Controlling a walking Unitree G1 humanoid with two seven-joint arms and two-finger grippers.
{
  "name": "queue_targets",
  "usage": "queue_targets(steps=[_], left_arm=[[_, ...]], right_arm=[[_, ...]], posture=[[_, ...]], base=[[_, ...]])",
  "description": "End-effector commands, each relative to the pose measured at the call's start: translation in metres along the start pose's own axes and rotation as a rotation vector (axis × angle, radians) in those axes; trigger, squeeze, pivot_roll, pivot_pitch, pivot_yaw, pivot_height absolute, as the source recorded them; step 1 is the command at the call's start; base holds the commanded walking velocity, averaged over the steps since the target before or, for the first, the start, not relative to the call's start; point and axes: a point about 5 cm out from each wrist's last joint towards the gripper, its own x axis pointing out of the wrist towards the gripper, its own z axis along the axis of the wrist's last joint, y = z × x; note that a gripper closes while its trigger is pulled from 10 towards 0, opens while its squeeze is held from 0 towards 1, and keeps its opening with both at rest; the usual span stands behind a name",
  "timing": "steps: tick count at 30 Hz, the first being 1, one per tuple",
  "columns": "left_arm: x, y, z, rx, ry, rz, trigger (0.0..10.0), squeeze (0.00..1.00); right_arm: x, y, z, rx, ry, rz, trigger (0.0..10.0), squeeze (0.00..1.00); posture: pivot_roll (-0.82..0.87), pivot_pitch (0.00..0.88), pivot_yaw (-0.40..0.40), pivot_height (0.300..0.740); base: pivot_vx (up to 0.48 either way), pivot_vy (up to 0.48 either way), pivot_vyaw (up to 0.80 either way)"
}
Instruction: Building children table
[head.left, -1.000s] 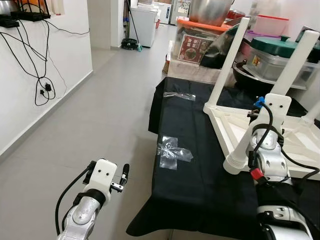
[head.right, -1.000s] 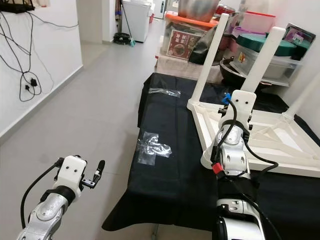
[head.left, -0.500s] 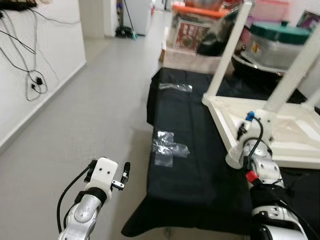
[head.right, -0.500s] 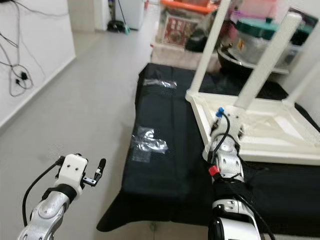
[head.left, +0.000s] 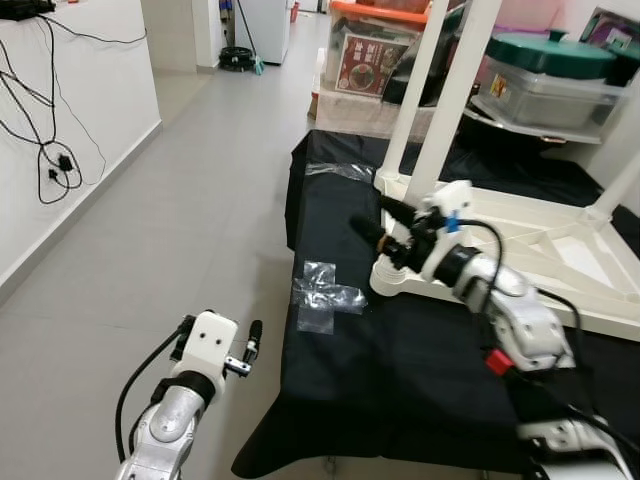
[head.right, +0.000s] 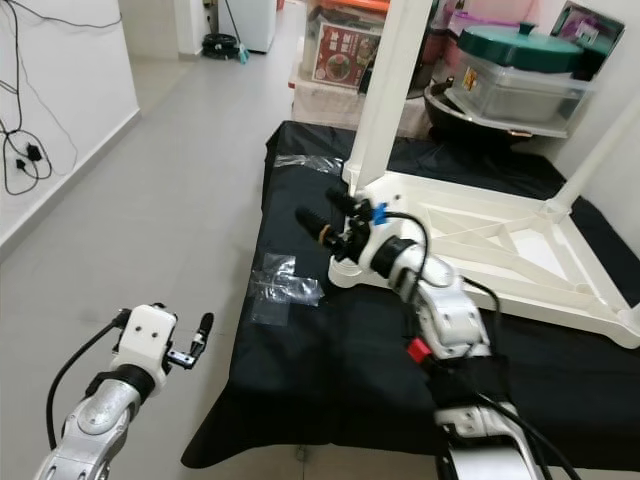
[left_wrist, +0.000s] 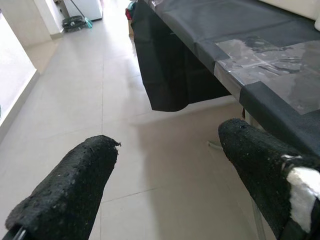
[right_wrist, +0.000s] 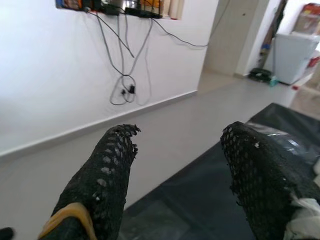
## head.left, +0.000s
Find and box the white appliance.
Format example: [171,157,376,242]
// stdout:
[234,0,292,64]

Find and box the clear plastic storage container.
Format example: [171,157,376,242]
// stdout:
[480,65,627,132]

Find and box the black glossy bag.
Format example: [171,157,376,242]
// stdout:
[382,10,468,107]

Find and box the red printed carton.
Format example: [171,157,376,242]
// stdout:
[335,35,408,99]

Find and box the clear tape strip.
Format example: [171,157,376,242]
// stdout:
[305,160,378,184]

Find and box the teal mop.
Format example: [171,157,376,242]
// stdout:
[238,0,267,77]

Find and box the white plastic table top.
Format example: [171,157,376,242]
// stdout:
[370,172,640,343]

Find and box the clear tape patch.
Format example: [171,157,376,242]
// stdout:
[292,261,369,335]

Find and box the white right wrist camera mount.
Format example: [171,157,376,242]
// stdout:
[415,182,474,253]

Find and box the orange lidded storage box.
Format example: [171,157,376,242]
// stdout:
[328,0,433,97]

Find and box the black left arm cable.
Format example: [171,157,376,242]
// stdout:
[115,328,187,463]

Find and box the green lidded pot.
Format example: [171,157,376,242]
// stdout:
[487,30,620,82]

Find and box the black tablecloth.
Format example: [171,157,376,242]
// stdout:
[232,130,640,479]

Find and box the black wall cable bundle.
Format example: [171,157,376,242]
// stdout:
[0,15,147,207]

